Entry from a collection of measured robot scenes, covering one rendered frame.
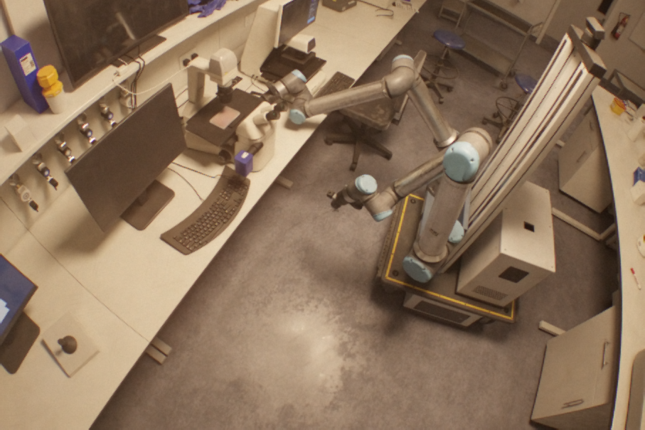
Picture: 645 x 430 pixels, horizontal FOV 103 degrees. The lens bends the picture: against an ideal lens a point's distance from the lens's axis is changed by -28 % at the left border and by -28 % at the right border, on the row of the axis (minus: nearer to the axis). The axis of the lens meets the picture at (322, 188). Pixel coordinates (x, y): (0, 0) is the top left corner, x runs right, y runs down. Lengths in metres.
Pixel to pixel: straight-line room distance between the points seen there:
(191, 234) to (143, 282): 0.29
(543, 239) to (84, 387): 2.17
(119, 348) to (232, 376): 0.84
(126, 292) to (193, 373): 0.79
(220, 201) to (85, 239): 0.66
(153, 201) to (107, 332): 0.63
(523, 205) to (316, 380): 1.50
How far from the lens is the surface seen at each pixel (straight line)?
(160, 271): 1.53
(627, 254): 2.39
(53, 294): 1.69
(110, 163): 1.35
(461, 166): 1.16
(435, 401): 2.31
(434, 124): 1.99
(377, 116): 2.60
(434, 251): 1.50
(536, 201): 2.12
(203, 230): 1.56
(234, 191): 1.66
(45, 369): 1.62
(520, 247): 1.84
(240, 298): 2.23
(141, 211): 1.69
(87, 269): 1.65
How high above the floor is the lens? 2.09
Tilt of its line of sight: 52 degrees down
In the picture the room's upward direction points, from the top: 13 degrees clockwise
